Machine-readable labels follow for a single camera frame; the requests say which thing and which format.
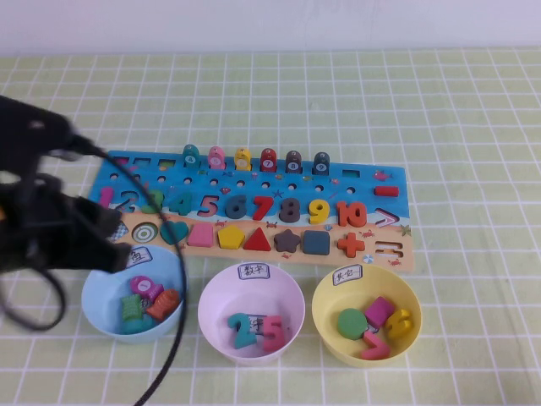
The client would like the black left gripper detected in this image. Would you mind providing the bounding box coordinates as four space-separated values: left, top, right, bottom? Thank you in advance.
19 171 133 275

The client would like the light blue plastic bowl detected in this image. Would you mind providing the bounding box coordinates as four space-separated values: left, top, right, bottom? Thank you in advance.
80 244 189 344

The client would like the pink plastic bowl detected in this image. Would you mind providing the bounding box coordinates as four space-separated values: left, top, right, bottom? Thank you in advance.
197 262 306 365

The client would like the wooden number puzzle board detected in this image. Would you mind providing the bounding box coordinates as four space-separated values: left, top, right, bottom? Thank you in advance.
86 150 416 272

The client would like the purple number disc piece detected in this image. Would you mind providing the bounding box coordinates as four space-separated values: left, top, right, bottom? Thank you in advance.
285 150 303 175

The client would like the yellow plastic bowl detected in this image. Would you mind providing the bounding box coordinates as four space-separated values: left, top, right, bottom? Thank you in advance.
311 264 423 369

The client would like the orange starfish puzzle piece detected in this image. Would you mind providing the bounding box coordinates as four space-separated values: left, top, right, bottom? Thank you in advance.
336 233 365 258

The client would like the green wooden number three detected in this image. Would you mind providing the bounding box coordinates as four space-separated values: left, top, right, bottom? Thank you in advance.
141 189 165 215

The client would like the magenta wooden fish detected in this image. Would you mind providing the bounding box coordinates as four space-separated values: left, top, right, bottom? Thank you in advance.
128 275 165 298

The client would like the green wooden fish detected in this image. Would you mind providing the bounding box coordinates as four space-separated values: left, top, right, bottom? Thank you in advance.
120 294 143 322

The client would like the teal wooden heart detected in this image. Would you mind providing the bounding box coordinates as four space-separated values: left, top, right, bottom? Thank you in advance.
159 220 190 246

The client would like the teal wooden number four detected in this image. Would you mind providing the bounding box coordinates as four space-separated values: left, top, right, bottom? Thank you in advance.
167 192 194 217

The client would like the orange wooden fish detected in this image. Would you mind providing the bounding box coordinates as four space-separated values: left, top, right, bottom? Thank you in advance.
145 288 181 320

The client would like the pink wooden trapezoid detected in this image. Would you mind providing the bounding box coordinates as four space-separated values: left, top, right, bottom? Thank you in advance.
188 224 214 248

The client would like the teal fish peg number four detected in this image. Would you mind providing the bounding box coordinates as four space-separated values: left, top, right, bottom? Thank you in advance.
182 144 200 169

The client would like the yellow wooden pentagon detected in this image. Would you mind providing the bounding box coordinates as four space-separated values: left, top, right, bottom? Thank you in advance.
217 224 246 250

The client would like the dark blue wooden number six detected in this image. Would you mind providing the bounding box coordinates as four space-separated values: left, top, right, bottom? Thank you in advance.
224 195 251 221

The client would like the pink wooden fish peg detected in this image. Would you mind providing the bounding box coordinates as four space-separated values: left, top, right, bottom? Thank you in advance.
207 145 227 171

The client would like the red wooden triangle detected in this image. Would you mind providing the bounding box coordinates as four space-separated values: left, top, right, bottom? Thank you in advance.
243 227 272 251

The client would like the yellow wooden fish peg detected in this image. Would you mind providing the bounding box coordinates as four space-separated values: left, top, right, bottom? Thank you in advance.
233 147 252 172

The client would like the red wooden number seven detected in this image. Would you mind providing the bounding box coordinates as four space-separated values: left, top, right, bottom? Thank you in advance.
252 195 276 222

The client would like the teal wooden number two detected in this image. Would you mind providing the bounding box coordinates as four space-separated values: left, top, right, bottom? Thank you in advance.
227 312 258 351

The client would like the red fish peg number seven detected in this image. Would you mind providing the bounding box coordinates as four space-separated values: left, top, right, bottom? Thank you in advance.
260 148 278 173

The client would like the brown wooden star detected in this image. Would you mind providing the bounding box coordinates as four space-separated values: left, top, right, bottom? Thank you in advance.
273 228 302 253

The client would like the brown wooden number eight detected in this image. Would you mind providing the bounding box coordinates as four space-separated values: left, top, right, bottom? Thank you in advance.
280 197 302 224

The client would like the pink wooden number five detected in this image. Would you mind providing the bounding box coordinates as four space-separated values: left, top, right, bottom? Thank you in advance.
261 315 285 354

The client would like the dark blue wooden square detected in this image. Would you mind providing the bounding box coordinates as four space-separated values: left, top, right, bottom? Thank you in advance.
302 230 331 256

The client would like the blue-grey fish peg number nine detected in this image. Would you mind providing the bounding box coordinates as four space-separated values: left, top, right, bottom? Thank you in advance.
313 151 331 176

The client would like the green wooden circle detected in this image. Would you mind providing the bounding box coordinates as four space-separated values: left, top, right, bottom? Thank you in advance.
336 308 369 340

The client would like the magenta wooden diamond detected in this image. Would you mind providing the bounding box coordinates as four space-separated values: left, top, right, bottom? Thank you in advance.
363 296 396 328

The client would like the red wooden greater-than sign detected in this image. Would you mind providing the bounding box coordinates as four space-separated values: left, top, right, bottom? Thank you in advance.
360 329 391 360

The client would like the yellow wooden equals sign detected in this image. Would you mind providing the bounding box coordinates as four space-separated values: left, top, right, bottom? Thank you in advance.
385 309 413 341

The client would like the green grid tablecloth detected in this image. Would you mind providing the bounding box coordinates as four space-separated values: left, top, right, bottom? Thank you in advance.
0 48 541 406

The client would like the looped black arm cable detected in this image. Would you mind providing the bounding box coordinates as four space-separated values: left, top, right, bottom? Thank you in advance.
0 266 68 332

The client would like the long black camera cable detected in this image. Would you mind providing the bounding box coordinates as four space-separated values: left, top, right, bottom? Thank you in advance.
70 135 189 406

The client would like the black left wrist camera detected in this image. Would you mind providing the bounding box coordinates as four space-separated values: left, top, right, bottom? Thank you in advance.
0 96 103 170

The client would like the yellow ring puzzle piece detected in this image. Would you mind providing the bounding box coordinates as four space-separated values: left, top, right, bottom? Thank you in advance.
307 198 331 225

